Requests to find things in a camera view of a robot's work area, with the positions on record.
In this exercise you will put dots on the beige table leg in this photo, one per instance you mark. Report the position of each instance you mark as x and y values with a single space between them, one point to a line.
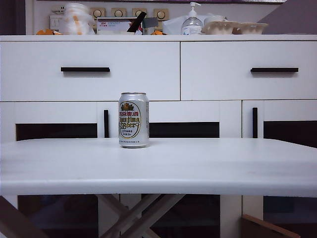
143 204

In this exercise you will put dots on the white box red print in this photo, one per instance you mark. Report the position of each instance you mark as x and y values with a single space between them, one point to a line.
111 28

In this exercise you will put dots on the white sideboard cabinet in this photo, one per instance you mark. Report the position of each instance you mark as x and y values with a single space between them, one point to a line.
223 37

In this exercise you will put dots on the white table leg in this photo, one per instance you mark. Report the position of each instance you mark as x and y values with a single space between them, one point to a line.
167 204
106 200

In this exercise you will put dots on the white bowl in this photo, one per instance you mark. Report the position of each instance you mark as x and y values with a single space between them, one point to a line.
215 18

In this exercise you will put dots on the grey box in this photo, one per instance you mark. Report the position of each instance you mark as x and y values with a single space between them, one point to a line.
149 22

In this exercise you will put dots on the small white wall label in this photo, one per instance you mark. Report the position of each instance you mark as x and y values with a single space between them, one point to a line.
58 10

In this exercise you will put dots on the purple wall poster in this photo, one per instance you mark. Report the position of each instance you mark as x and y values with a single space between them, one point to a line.
223 0

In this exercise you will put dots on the orange spotted toy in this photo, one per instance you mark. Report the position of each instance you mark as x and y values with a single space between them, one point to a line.
157 32

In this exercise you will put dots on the black stick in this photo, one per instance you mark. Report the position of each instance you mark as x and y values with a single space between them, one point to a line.
136 23

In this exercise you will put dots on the white cabinet drawer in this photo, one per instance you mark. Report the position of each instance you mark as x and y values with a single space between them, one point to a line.
74 84
223 74

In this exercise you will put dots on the white wall socket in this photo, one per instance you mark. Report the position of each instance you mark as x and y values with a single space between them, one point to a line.
55 23

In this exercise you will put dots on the clear sanitizer pump bottle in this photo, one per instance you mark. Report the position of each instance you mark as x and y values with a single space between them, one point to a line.
192 24

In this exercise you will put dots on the silver beer can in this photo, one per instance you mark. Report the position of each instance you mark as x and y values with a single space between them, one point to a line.
133 119

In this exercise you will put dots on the brown wooden plank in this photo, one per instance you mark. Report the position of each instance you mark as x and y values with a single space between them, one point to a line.
15 220

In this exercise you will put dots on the beige dimmer knob plate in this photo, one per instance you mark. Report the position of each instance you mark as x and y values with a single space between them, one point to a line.
119 12
97 12
161 14
137 11

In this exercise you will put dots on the beige egg carton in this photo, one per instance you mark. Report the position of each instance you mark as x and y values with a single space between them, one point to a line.
252 28
218 27

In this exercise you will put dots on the white cabinet door dark glass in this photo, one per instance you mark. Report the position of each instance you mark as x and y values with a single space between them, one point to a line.
284 109
57 111
185 110

